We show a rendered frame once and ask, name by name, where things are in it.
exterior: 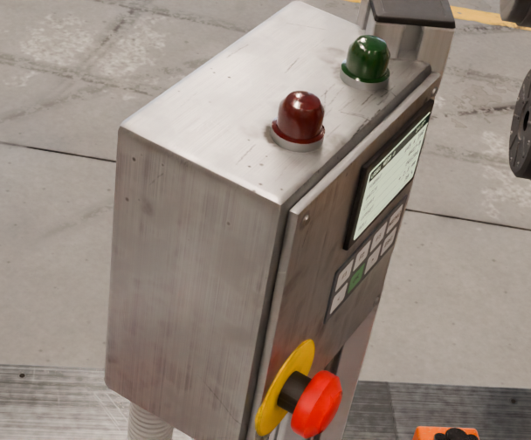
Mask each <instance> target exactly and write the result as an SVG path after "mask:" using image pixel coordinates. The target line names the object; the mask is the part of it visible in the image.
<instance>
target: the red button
mask: <svg viewBox="0 0 531 440"><path fill-rule="evenodd" d="M341 399H342V389H341V382H340V378H339V377H338V376H337V375H334V374H332V373H330V372H328V371H327V370H321V371H320V372H319V373H317V374H316V375H315V376H314V378H313V379H311V378H309V377H308V376H306V375H304V374H302V373H300V372H299V371H294V372H293V373H292V374H291V375H290V376H289V377H288V379H287V380H286V382H285V384H284V386H283V388H282V390H281V391H280V393H279V397H278V401H277V405H278V406H279V407H281V408H282V409H284V410H286V411H288V412H289V413H291V414H293V416H292V420H291V428H292V430H293V432H294V433H296V434H298V435H300V436H301V437H304V438H309V437H313V436H316V435H319V434H320V433H322V432H323V431H324V430H325V429H326V427H327V426H328V425H329V424H330V423H331V421H332V420H333V418H334V416H335V414H336V412H337V410H338V408H339V406H340V403H341Z"/></svg>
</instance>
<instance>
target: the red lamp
mask: <svg viewBox="0 0 531 440"><path fill-rule="evenodd" d="M324 115H325V109H324V107H323V105H322V104H321V101H320V99H319V98H318V97H317V96H316V95H315V94H313V93H310V92H306V91H294V92H291V93H289V94H288V95H287V96H286V97H285V98H284V99H283V100H282V101H281V102H280V103H279V111H278V116H277V117H275V118H274V119H273V121H272V127H271V133H270V135H271V137H272V140H273V141H274V142H275V143H276V144H277V145H279V146H280V147H282V148H284V149H286V150H289V151H293V152H299V153H306V152H311V151H314V150H316V149H318V148H319V147H320V146H321V145H322V143H323V141H324V136H325V128H324V126H323V125H322V124H323V120H324Z"/></svg>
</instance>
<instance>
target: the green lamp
mask: <svg viewBox="0 0 531 440"><path fill-rule="evenodd" d="M389 61H390V51H389V48H388V46H387V45H386V43H385V41H384V40H382V39H381V38H379V37H376V36H372V35H362V36H360V37H358V38H357V39H356V40H355V41H354V42H352V43H351V44H350V45H349V47H348V54H347V58H346V59H344V60H343V61H342V63H341V69H340V78H341V80H342V81H343V82H344V83H345V84H347V85H348V86H351V87H353V88H354V89H357V90H361V91H368V92H373V91H378V90H381V89H383V88H384V87H386V86H387V84H388V81H389V77H390V70H389V68H388V64H389Z"/></svg>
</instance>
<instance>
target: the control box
mask: <svg viewBox="0 0 531 440"><path fill-rule="evenodd" d="M365 31H366V30H361V27H360V26H359V25H356V24H353V23H350V22H349V21H347V20H344V19H342V18H339V17H337V16H334V15H332V14H330V13H327V12H325V11H323V10H320V9H317V8H315V7H313V6H311V5H309V4H306V3H303V2H300V1H293V2H291V3H290V4H288V5H287V6H286V7H284V8H283V9H281V10H280V11H278V12H277V13H275V14H274V15H273V16H271V17H269V18H268V19H267V20H266V21H265V22H263V23H262V24H260V25H259V26H257V27H256V28H254V29H253V30H251V31H250V32H248V33H247V34H245V35H244V36H243V37H242V38H240V39H239V40H237V41H236V42H235V43H233V44H232V45H230V46H229V47H227V48H226V49H224V50H223V51H222V52H220V53H219V54H218V55H216V56H215V57H214V58H212V59H210V60H209V61H208V62H206V63H205V64H203V65H201V66H200V67H199V68H197V69H196V70H195V71H194V72H192V73H191V74H189V75H188V76H186V77H185V78H184V79H182V80H180V81H179V82H178V83H176V84H175V85H173V86H172V87H171V88H170V89H168V90H167V91H165V92H164V93H162V94H161V95H159V96H158V97H156V98H155V99H154V100H152V101H150V102H149V103H148V104H147V105H146V106H144V107H143V108H141V109H140V110H138V111H137V112H135V113H134V114H132V115H131V116H129V117H128V118H127V119H125V120H124V121H123V122H122V123H121V125H120V127H119V129H118V138H117V154H116V170H115V186H114V218H113V234H112V250H111V266H110V282H109V298H108V315H107V346H106V362H105V378H104V382H105V384H106V385H107V387H108V388H110V389H111V390H113V391H114V392H115V393H117V394H119V395H121V396H123V397H125V398H126V399H128V400H129V401H130V402H133V403H134V404H136V405H138V406H139V407H141V408H143V409H145V410H146V411H147V412H149V413H151V414H152V415H154V416H156V417H158V418H160V419H161V420H163V421H164V422H165V423H168V424H169V425H171V426H173V427H174V428H176V429H178V430H180V431H181V432H182V433H184V434H186V435H187V436H189V437H191V438H193V439H195V440H266V439H267V438H268V437H269V435H270V434H271V433H272V431H273V430H274V429H275V428H276V427H277V426H278V424H279V423H280V422H281V421H282V419H283V418H284V417H285V415H286V414H287V413H288V411H286V410H284V409H282V408H281V407H279V406H278V405H277V401H278V397H279V393H280V391H281V390H282V388H283V386H284V384H285V382H286V380H287V379H288V377H289V376H290V375H291V374H292V373H293V372H294V371H299V372H300V373H302V374H304V375H306V376H308V377H309V378H311V379H313V378H314V376H315V375H316V374H317V373H319V372H320V371H321V370H323V369H324V368H325V367H326V366H327V364H328V363H329V362H330V361H331V360H332V359H333V358H334V356H335V355H336V354H337V353H338V351H339V350H340V349H341V347H342V346H343V345H344V344H345V343H346V341H347V340H348V339H349V338H350V336H351V335H352V334H353V333H354V331H355V330H356V329H357V328H358V327H359V326H360V325H361V324H362V322H363V321H364V320H365V319H366V317H367V316H368V315H369V314H370V312H371V311H372V310H373V309H374V308H375V306H377V305H378V303H379V301H380V296H381V292H382V289H383V283H384V280H385V277H386V274H387V270H388V267H389V264H390V258H391V255H392V252H393V249H394V245H395V244H393V246H392V247H391V248H390V249H389V250H388V252H387V253H386V254H385V255H384V256H383V258H382V259H381V260H380V261H379V262H378V263H377V264H376V266H375V267H374V268H373V269H372V270H371V272H370V273H369V274H368V275H367V276H366V278H365V279H364V280H363V281H362V282H361V283H360V284H359V285H358V286H357V287H356V288H355V290H354V291H353V292H352V293H351V294H350V295H349V297H348V298H347V299H346V300H345V301H344V302H343V304H342V305H341V306H340V307H339V308H338V310H337V311H336V312H335V313H334V314H333V316H332V317H331V318H330V319H329V320H328V322H327V323H326V324H323V321H324V317H325V313H326V310H327V306H328V299H329V295H330V292H331V287H332V284H333V280H334V273H335V272H336V271H337V270H338V269H339V268H340V267H341V265H342V264H343V263H344V262H345V261H346V260H347V259H348V258H349V257H350V255H351V254H352V253H353V252H354V251H355V250H356V249H357V248H358V246H359V245H360V244H361V243H362V242H363V241H364V240H365V239H366V238H367V236H368V235H369V234H370V233H371V232H372V231H373V230H374V229H375V227H376V226H377V225H378V224H379V223H380V222H381V221H382V220H383V219H384V218H385V217H386V216H387V215H388V214H389V213H390V212H391V210H392V209H393V208H394V207H395V206H396V205H397V204H398V203H399V202H400V200H401V199H402V198H403V197H404V196H405V195H408V194H409V192H410V186H411V183H412V181H411V182H410V183H409V184H408V185H407V186H406V187H405V188H404V189H403V191H402V192H401V193H400V194H399V195H398V196H397V197H396V198H395V200H394V201H393V202H392V203H391V204H390V205H389V206H388V207H387V208H386V209H385V211H384V212H383V213H382V214H381V215H380V216H379V217H378V218H377V219H376V220H375V221H374V222H373V223H372V224H371V225H370V226H369V227H368V228H367V230H366V231H365V232H364V233H363V234H362V235H361V236H360V237H359V238H358V239H357V241H356V242H355V243H354V244H353V245H352V246H351V247H350V248H349V249H348V250H347V251H345V250H343V249H342V248H343V245H344V241H345V236H346V233H347V229H348V222H349V219H350V215H351V211H352V208H353V203H354V200H355V193H356V189H357V185H358V182H359V178H360V174H361V170H362V166H363V165H364V164H365V163H366V162H367V161H368V160H369V159H370V158H371V157H372V156H373V155H374V154H375V153H376V152H377V151H378V150H379V149H380V148H381V147H382V146H383V145H384V144H385V143H386V142H387V141H388V140H389V139H390V138H391V137H392V136H393V135H394V134H395V133H396V132H397V131H398V130H399V129H400V128H401V127H402V126H403V125H404V124H405V123H406V122H407V121H408V120H409V119H410V118H411V117H412V116H413V115H414V114H415V113H416V112H417V111H418V110H419V109H420V108H421V107H422V106H423V105H424V104H425V103H426V102H427V101H428V100H429V99H432V100H435V97H436V95H437V93H438V85H439V81H440V78H441V75H440V74H439V73H437V72H431V64H429V63H426V62H424V61H419V60H417V58H416V54H417V52H416V51H406V50H399V53H398V56H397V58H390V61H389V64H388V68H389V70H390V77H389V81H388V84H387V86H386V87H384V88H383V89H381V90H378V91H373V92H368V91H361V90H357V89H354V88H353V87H351V86H348V85H347V84H345V83H344V82H343V81H342V80H341V78H340V69H341V63H342V61H343V60H344V59H346V58H347V54H348V47H349V45H350V44H351V43H352V42H354V41H355V40H356V39H357V38H358V37H360V36H362V35H365ZM294 91H306V92H310V93H313V94H315V95H316V96H317V97H318V98H319V99H320V101H321V104H322V105H323V107H324V109H325V115H324V120H323V124H322V125H323V126H324V128H325V136H324V141H323V143H322V145H321V146H320V147H319V148H318V149H316V150H314V151H311V152H306V153H299V152H293V151H289V150H286V149H284V148H282V147H280V146H279V145H277V144H276V143H275V142H274V141H273V140H272V137H271V135H270V133H271V127H272V121H273V119H274V118H275V117H277V116H278V111H279V103H280V102H281V101H282V100H283V99H284V98H285V97H286V96H287V95H288V94H289V93H291V92H294Z"/></svg>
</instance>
